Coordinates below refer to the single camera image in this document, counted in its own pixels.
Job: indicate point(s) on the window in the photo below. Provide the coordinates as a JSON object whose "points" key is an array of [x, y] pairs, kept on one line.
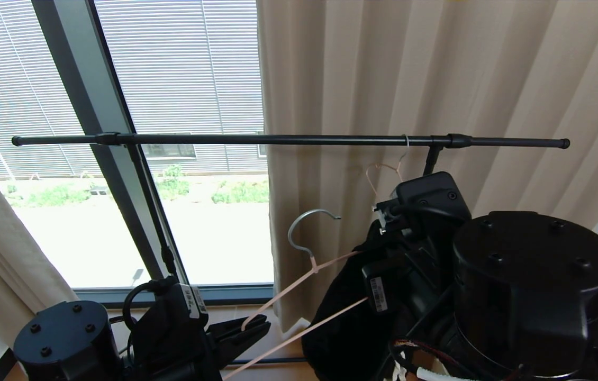
{"points": [[188, 53]]}

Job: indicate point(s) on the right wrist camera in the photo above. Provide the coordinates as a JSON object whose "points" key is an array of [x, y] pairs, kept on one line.
{"points": [[426, 196]]}

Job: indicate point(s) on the beige curtain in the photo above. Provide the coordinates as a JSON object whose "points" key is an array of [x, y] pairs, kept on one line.
{"points": [[436, 69]]}

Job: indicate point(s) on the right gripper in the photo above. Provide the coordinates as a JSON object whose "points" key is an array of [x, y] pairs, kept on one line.
{"points": [[399, 286]]}

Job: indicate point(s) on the black clothes rack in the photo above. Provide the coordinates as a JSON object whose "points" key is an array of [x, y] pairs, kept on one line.
{"points": [[278, 139]]}

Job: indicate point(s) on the black garment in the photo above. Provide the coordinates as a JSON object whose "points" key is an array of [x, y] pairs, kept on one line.
{"points": [[341, 328]]}

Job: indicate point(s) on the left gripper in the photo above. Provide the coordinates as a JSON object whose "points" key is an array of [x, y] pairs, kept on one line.
{"points": [[172, 344]]}

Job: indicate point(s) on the pink clothes hanger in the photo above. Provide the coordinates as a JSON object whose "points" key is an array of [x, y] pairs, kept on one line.
{"points": [[313, 266], [399, 165]]}

